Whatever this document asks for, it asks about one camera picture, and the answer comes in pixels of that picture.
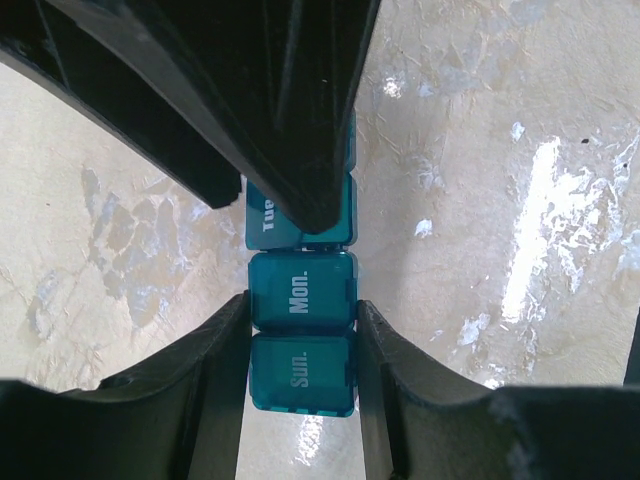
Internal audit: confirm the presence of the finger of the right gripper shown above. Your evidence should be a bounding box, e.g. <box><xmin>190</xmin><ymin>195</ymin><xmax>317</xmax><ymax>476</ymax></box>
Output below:
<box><xmin>1</xmin><ymin>1</ymin><xmax>240</xmax><ymax>209</ymax></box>
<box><xmin>57</xmin><ymin>1</ymin><xmax>379</xmax><ymax>233</ymax></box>

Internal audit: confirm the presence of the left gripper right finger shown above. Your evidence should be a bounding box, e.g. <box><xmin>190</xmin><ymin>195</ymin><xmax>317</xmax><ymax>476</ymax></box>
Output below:
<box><xmin>357</xmin><ymin>301</ymin><xmax>639</xmax><ymax>479</ymax></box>

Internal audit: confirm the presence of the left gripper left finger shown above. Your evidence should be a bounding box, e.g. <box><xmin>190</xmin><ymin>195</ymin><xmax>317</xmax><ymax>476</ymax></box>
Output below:
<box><xmin>1</xmin><ymin>293</ymin><xmax>250</xmax><ymax>479</ymax></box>

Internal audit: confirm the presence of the teal weekly pill organizer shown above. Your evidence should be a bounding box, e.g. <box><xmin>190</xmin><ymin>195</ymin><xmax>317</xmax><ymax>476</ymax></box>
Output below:
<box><xmin>246</xmin><ymin>127</ymin><xmax>358</xmax><ymax>417</ymax></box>

